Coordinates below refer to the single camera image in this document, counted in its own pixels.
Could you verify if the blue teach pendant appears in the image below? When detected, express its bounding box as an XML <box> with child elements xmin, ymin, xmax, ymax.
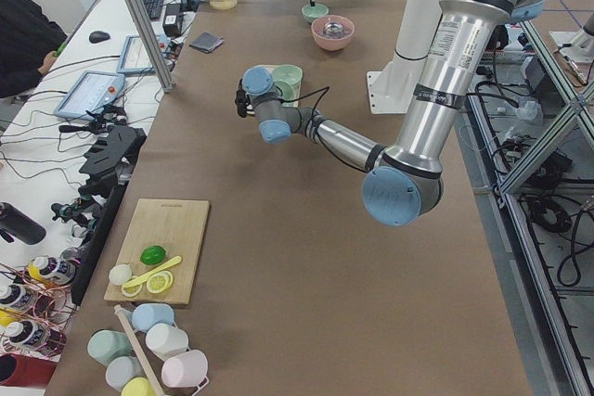
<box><xmin>116</xmin><ymin>35</ymin><xmax>154</xmax><ymax>76</ymax></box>
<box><xmin>53</xmin><ymin>70</ymin><xmax>125</xmax><ymax>121</ymax></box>

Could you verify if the black power adapter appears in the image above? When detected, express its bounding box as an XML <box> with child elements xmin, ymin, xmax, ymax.
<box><xmin>162</xmin><ymin>3</ymin><xmax>184</xmax><ymax>38</ymax></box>

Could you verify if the person in black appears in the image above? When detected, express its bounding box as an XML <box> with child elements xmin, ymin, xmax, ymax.
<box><xmin>1</xmin><ymin>0</ymin><xmax>67</xmax><ymax>98</ymax></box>

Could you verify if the blue mug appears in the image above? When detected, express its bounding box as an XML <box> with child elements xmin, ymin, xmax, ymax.
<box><xmin>132</xmin><ymin>303</ymin><xmax>174</xmax><ymax>333</ymax></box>

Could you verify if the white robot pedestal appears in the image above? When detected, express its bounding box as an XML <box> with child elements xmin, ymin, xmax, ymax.
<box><xmin>367</xmin><ymin>0</ymin><xmax>442</xmax><ymax>114</ymax></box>

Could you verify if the bamboo cutting board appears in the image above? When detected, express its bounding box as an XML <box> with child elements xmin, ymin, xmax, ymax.
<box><xmin>104</xmin><ymin>198</ymin><xmax>210</xmax><ymax>305</ymax></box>

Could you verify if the wooden mug rack rod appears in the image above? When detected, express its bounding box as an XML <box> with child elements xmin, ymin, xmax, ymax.
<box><xmin>113</xmin><ymin>304</ymin><xmax>165</xmax><ymax>396</ymax></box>

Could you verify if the white mug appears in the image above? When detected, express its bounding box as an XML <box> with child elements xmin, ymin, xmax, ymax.
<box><xmin>145</xmin><ymin>323</ymin><xmax>189</xmax><ymax>361</ymax></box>

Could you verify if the aluminium frame post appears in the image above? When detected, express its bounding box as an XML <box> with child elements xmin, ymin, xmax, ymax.
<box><xmin>124</xmin><ymin>0</ymin><xmax>174</xmax><ymax>93</ymax></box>

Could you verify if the cream bunny tray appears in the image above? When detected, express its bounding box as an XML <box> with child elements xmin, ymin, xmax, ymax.
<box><xmin>260</xmin><ymin>64</ymin><xmax>301</xmax><ymax>107</ymax></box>

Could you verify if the green bowl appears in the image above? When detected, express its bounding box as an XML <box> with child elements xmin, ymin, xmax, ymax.
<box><xmin>272</xmin><ymin>64</ymin><xmax>303</xmax><ymax>91</ymax></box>
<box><xmin>301</xmin><ymin>3</ymin><xmax>329</xmax><ymax>24</ymax></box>
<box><xmin>274</xmin><ymin>80</ymin><xmax>298</xmax><ymax>103</ymax></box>

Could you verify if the grey cloth pouch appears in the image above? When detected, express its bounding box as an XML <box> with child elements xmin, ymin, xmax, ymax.
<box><xmin>189</xmin><ymin>32</ymin><xmax>225</xmax><ymax>54</ymax></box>

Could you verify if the green mug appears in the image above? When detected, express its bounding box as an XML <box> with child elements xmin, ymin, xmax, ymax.
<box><xmin>87</xmin><ymin>329</ymin><xmax>132</xmax><ymax>366</ymax></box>

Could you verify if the yellow plastic knife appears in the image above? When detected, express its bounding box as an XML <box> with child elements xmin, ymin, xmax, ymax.
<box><xmin>123</xmin><ymin>255</ymin><xmax>183</xmax><ymax>287</ymax></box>

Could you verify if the yellow mug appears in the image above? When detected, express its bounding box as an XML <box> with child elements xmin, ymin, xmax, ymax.
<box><xmin>121</xmin><ymin>377</ymin><xmax>156</xmax><ymax>396</ymax></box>

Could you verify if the black bottle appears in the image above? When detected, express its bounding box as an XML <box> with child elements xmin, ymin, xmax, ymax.
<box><xmin>1</xmin><ymin>202</ymin><xmax>46</xmax><ymax>245</ymax></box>

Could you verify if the lemon slice toy right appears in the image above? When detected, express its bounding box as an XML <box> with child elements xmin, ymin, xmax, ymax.
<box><xmin>146</xmin><ymin>270</ymin><xmax>174</xmax><ymax>295</ymax></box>

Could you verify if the grey mug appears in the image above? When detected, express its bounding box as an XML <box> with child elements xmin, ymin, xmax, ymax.
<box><xmin>105</xmin><ymin>356</ymin><xmax>144</xmax><ymax>391</ymax></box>

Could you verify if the lemon slice toy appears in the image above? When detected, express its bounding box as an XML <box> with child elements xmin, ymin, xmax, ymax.
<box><xmin>121</xmin><ymin>283</ymin><xmax>143</xmax><ymax>298</ymax></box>
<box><xmin>146</xmin><ymin>270</ymin><xmax>174</xmax><ymax>295</ymax></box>

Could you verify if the green toy lime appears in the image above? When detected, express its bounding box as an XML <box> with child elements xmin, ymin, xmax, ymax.
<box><xmin>139</xmin><ymin>245</ymin><xmax>166</xmax><ymax>265</ymax></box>

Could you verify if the green bowl on tray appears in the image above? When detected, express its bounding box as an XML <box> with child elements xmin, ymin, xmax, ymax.
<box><xmin>272</xmin><ymin>64</ymin><xmax>303</xmax><ymax>91</ymax></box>

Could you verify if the blue teach pendant far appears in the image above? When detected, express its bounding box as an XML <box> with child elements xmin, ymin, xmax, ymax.
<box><xmin>116</xmin><ymin>35</ymin><xmax>154</xmax><ymax>76</ymax></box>

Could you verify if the black tool stand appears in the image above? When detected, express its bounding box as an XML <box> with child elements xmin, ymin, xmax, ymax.
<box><xmin>71</xmin><ymin>125</ymin><xmax>147</xmax><ymax>306</ymax></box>

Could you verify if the blue teach pendant near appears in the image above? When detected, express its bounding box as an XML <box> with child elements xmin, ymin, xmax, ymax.
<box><xmin>53</xmin><ymin>70</ymin><xmax>125</xmax><ymax>121</ymax></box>

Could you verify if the black computer mouse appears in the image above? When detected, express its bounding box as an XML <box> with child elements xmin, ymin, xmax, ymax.
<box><xmin>88</xmin><ymin>31</ymin><xmax>110</xmax><ymax>44</ymax></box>

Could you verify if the pink mug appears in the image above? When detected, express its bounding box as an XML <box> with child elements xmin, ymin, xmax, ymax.
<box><xmin>161</xmin><ymin>350</ymin><xmax>209</xmax><ymax>388</ymax></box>

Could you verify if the lemon slice toy left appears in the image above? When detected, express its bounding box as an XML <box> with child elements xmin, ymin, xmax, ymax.
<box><xmin>121</xmin><ymin>283</ymin><xmax>143</xmax><ymax>298</ymax></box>

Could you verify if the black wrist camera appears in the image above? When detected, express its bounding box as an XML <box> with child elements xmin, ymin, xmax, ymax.
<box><xmin>235</xmin><ymin>80</ymin><xmax>251</xmax><ymax>118</ymax></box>

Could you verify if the white garlic toy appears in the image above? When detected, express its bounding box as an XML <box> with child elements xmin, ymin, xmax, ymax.
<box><xmin>109</xmin><ymin>263</ymin><xmax>133</xmax><ymax>286</ymax></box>

